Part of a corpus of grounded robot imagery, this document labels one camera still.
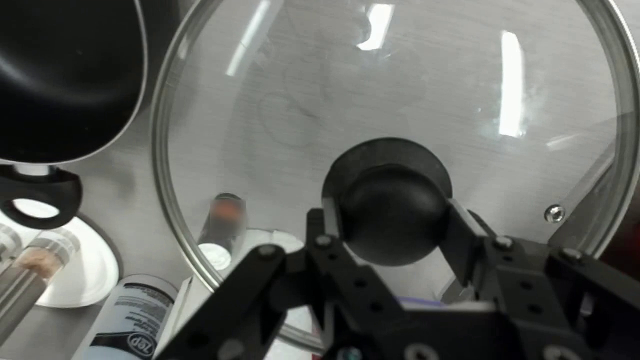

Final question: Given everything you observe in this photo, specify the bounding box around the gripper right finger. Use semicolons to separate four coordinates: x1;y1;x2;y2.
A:
440;199;640;360

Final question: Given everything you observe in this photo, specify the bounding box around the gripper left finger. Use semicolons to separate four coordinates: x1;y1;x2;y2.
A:
155;198;401;360

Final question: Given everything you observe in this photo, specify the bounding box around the clear glass lid black knob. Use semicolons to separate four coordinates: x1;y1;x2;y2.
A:
151;0;640;353

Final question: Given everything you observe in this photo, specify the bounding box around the black pot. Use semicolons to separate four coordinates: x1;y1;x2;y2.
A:
0;0;181;230

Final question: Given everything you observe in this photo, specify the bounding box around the dark spice shaker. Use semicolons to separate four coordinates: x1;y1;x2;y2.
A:
197;193;247;271

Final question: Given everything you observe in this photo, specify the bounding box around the white spray bottle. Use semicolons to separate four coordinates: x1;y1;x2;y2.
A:
72;274;180;360

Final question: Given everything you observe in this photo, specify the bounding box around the white plate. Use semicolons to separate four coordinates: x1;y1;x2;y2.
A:
0;199;121;308

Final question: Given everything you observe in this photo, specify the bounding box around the spice grinder with silver body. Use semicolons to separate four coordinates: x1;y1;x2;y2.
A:
0;224;81;346

